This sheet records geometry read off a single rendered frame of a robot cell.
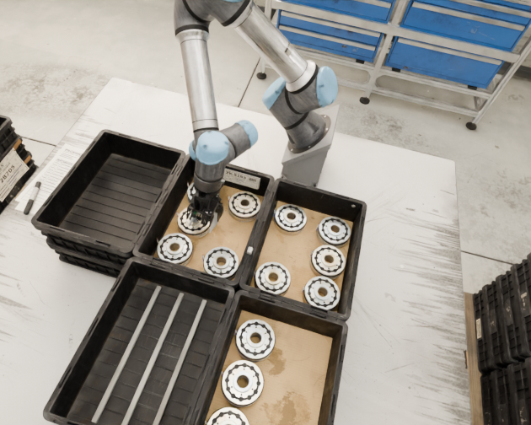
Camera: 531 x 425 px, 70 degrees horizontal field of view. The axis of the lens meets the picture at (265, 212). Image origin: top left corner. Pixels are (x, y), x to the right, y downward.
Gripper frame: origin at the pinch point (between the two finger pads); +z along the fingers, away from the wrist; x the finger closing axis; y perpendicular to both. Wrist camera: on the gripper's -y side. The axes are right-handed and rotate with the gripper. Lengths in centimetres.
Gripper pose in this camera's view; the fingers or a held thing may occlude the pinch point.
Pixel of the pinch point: (204, 223)
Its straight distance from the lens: 119.4
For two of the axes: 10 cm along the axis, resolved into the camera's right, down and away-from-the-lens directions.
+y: -2.4, 7.2, -6.5
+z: -2.0, 6.2, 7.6
